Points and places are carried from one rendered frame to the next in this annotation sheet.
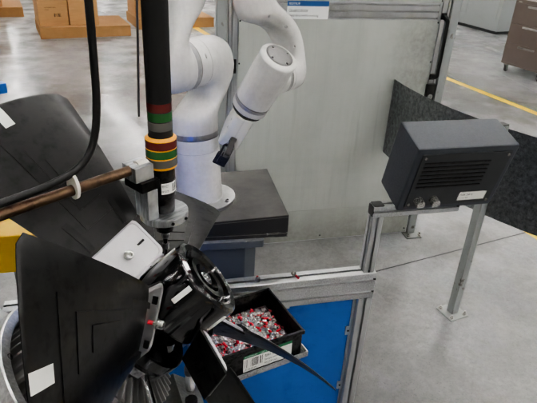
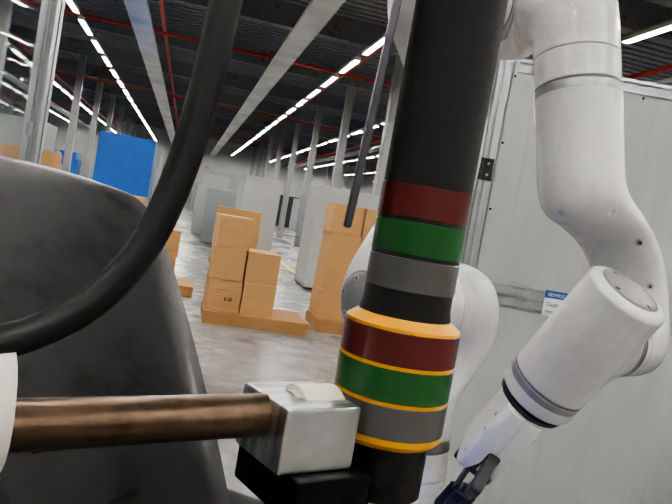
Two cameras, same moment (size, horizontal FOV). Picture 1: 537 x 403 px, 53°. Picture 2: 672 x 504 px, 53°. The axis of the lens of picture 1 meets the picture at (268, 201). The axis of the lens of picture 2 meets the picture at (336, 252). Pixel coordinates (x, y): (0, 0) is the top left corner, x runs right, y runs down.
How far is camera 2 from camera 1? 0.52 m
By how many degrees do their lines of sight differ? 28
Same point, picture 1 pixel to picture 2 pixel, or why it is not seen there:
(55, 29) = (220, 315)
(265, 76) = (598, 325)
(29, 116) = (15, 199)
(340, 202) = not seen: outside the picture
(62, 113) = (122, 230)
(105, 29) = (277, 324)
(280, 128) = (509, 482)
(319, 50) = not seen: hidden behind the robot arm
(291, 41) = (643, 277)
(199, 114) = not seen: hidden behind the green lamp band
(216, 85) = (463, 351)
